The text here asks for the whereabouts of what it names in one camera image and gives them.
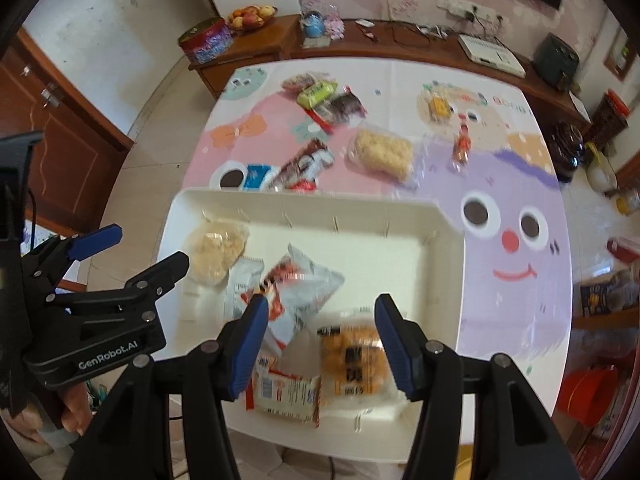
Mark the green snack packet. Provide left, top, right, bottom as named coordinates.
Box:
left=296, top=82, right=337, bottom=109

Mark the yellow crispy noodle packet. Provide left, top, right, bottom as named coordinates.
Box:
left=346, top=128, right=417, bottom=187

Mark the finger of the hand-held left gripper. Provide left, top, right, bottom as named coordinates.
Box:
left=47, top=251, right=191, bottom=318
left=24, top=225, right=124, bottom=287

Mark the white set-top box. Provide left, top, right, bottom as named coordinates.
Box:
left=457, top=33, right=527, bottom=78

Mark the small blue white packet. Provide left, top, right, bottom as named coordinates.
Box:
left=243, top=163, right=276, bottom=192

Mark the dark red-trimmed cake packet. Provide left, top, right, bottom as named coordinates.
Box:
left=309, top=91, right=367, bottom=134

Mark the dark jar with red lid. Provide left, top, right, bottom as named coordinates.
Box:
left=585, top=89, right=631, bottom=146

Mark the dark green air fryer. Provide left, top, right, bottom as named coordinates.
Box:
left=530, top=32, right=581, bottom=92

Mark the clear packet of orange cakes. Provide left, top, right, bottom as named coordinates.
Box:
left=317, top=307, right=407, bottom=413

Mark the brown wooden door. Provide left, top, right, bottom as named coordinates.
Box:
left=0, top=27, right=133, bottom=241

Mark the white plastic tray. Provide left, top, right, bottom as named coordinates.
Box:
left=159, top=187, right=467, bottom=435

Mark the blue printed box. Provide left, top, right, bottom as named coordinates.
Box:
left=580, top=280, right=623, bottom=318

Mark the white wall socket strip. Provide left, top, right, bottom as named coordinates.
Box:
left=437, top=0, right=506, bottom=23

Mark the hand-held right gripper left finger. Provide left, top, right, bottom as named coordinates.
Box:
left=62, top=294, right=271, bottom=480

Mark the long wooden television cabinet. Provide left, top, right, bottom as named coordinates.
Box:
left=282, top=14, right=593, bottom=121

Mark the red white snack packet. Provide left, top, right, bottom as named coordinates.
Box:
left=239, top=244, right=347, bottom=348

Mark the cream plastic jug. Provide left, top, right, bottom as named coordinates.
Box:
left=585, top=142, right=618, bottom=193

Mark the brown chocolate snack packet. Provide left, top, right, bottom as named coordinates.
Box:
left=276, top=138, right=336, bottom=193

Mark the bowl of fruit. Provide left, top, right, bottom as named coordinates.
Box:
left=226, top=4, right=278, bottom=31

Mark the white label snack packet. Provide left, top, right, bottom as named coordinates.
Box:
left=249, top=345, right=322, bottom=429

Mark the black looped cable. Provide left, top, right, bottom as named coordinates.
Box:
left=390, top=24, right=451, bottom=44

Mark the red plastic stool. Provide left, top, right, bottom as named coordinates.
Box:
left=555, top=367, right=633, bottom=428

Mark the red sausage stick packet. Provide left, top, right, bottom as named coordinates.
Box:
left=451, top=121, right=474, bottom=167

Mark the person's left hand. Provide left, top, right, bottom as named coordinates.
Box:
left=5, top=386, right=97, bottom=437

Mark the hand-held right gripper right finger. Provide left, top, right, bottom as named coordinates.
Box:
left=374, top=293, right=583, bottom=480

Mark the red bag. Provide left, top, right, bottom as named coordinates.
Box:
left=607, top=237, right=640, bottom=263

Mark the low wooden side cabinet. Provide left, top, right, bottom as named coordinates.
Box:
left=187, top=22, right=301, bottom=100

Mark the clear bag of pale crisps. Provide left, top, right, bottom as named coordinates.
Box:
left=187, top=219, right=250, bottom=286

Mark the pink toy figure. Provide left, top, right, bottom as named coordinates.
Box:
left=324, top=6, right=346, bottom=40

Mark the clear packet of yellow cake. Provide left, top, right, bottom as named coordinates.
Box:
left=425, top=91, right=453, bottom=124

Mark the yellow oil bottle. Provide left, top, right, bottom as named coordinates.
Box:
left=615, top=187, right=640, bottom=216

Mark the dark purple electric pot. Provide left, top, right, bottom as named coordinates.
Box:
left=552, top=122, right=586, bottom=183

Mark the round printed tin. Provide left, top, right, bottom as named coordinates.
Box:
left=178, top=16, right=233, bottom=65

